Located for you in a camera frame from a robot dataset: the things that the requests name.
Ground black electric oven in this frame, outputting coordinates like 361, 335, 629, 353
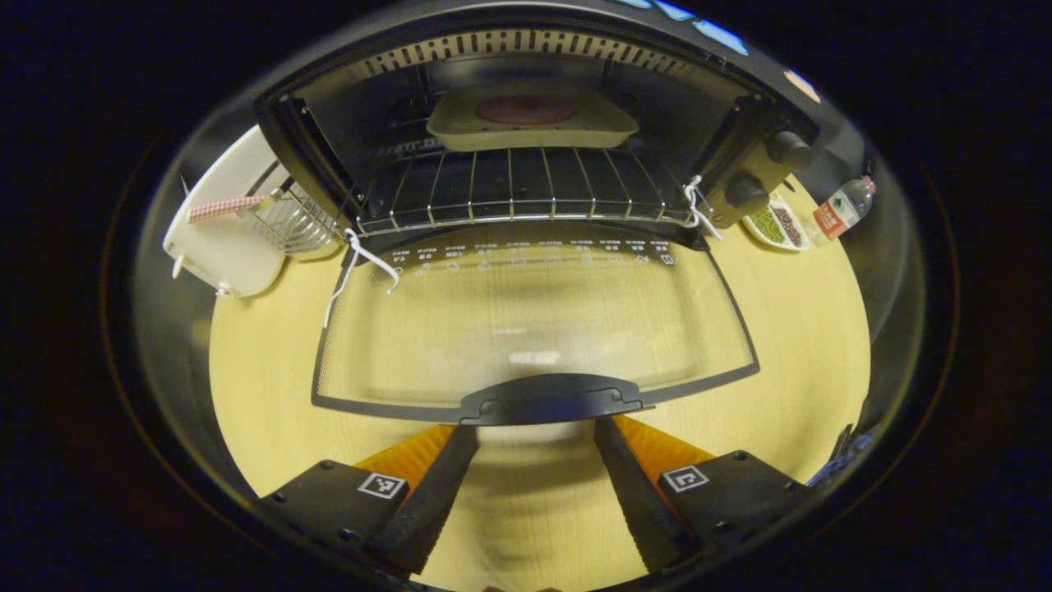
253, 0, 823, 428

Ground pink ham slice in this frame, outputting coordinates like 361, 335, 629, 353
474, 95, 579, 127

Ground clear water bottle red label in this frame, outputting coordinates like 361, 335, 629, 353
809, 174, 879, 246

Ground toaster wire rack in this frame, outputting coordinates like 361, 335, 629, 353
250, 182, 343, 255

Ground cream square plate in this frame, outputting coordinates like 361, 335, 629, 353
425, 81, 641, 154

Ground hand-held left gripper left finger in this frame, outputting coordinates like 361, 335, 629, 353
260, 423, 482, 576

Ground oven wire rack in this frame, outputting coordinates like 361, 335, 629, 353
356, 146, 693, 237

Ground white cord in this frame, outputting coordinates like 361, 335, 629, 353
681, 173, 725, 242
321, 228, 402, 331

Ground red checkered tag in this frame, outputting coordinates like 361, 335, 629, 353
187, 194, 269, 225

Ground pile of red beans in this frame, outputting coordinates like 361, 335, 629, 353
771, 204, 805, 247

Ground black backdrop cloth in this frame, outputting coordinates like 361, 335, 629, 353
608, 0, 928, 412

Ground white divided plate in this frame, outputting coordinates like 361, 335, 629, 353
741, 199, 811, 252

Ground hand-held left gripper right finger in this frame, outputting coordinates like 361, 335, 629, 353
592, 414, 823, 575

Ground white toaster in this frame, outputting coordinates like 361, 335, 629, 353
162, 123, 290, 299

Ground pile of green mung beans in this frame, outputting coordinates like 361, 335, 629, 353
752, 207, 787, 245

